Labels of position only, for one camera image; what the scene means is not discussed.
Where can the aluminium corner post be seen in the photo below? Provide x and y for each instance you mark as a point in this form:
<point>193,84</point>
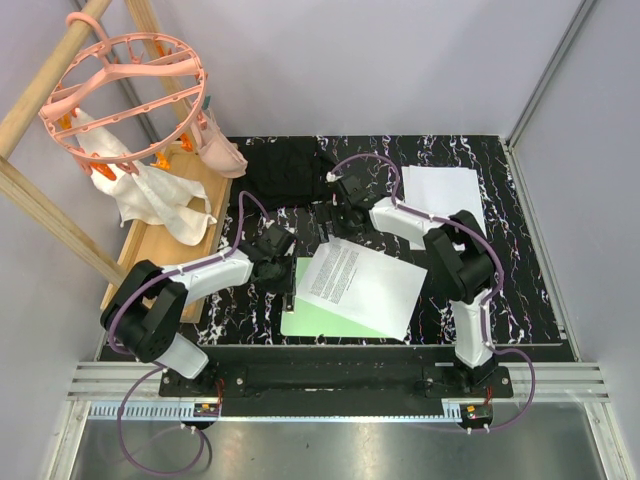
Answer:
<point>576,24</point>

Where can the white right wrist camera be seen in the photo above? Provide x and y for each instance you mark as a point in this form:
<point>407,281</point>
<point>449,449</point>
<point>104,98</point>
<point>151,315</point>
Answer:
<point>332,177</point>

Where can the wooden tray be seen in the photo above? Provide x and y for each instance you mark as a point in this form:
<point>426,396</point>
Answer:
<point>154,242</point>

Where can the white paper stack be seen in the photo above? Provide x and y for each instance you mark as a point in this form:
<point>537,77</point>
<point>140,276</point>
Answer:
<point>443,191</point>

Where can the green clipboard folder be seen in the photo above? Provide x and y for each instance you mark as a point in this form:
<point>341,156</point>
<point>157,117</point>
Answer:
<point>325,322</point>

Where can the wooden rack frame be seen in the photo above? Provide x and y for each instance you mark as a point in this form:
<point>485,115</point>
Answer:
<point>34,264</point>

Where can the printed white paper sheet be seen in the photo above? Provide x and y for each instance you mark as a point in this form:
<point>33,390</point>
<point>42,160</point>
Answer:
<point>329,273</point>

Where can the pink bra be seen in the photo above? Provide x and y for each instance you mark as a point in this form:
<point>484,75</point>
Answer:
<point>215,149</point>

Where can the white towel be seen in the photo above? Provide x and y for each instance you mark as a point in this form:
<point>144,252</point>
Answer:
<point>158,198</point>

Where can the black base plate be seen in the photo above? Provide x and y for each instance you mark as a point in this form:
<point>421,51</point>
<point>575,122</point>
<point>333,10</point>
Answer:
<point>329,382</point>

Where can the black marble pattern mat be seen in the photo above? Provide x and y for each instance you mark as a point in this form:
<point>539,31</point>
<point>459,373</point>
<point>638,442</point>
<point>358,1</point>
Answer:
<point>522,314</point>

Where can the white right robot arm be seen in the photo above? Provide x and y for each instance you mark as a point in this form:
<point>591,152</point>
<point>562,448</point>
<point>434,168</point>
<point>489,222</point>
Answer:
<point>465,269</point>

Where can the black cloth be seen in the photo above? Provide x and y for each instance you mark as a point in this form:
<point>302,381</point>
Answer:
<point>288,172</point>

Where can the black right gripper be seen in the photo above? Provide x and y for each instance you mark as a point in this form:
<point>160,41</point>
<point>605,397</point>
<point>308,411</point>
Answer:
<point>326,213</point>

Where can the grey slotted cable duct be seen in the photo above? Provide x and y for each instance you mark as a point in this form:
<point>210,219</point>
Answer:
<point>193,412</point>

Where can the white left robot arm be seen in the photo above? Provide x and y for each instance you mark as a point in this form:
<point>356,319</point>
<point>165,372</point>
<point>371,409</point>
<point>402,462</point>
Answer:
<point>144,314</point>

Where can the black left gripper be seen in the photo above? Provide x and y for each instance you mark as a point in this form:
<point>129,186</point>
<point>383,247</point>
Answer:
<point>287,284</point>

